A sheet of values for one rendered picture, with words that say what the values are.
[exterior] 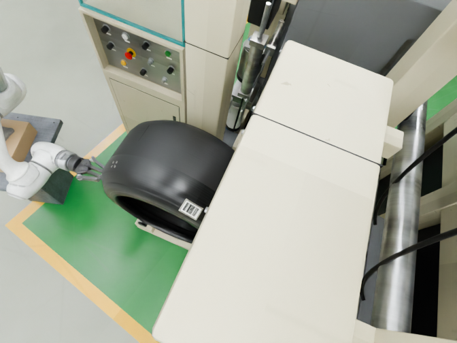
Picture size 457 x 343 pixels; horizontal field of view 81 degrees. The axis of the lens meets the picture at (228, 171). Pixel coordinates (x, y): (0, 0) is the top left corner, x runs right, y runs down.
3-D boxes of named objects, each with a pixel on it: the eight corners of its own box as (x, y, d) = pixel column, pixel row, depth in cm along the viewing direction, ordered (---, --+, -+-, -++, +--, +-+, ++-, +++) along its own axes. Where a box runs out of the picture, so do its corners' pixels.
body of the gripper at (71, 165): (62, 166, 120) (79, 173, 119) (74, 151, 124) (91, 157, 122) (71, 173, 127) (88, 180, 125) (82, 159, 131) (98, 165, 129)
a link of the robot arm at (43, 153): (75, 156, 134) (58, 177, 128) (50, 146, 137) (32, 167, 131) (64, 143, 124) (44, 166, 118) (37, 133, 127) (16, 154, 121)
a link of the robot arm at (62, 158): (64, 145, 125) (74, 150, 124) (74, 156, 133) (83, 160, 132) (51, 161, 121) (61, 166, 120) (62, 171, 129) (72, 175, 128)
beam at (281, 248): (268, 84, 73) (285, 35, 59) (357, 120, 71) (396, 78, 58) (157, 325, 46) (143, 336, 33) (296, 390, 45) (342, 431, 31)
